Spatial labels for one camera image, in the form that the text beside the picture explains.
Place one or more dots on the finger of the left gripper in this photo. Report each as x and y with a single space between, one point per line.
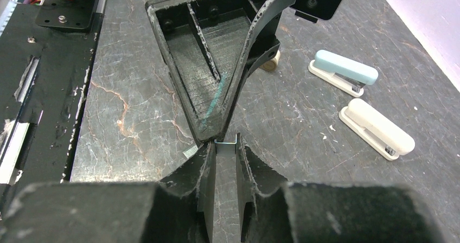
199 42
259 46

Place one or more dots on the white stapler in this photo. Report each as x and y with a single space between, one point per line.
384 136

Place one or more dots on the staple strip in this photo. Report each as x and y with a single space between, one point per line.
188 153
226 148

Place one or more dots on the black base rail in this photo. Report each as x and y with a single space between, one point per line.
48 50

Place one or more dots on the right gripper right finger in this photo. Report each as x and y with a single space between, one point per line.
274 209

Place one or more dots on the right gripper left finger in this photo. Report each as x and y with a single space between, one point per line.
177 208

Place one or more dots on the light blue stapler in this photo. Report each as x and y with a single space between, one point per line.
346 74

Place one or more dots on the small beige stapler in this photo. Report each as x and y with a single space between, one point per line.
272 64

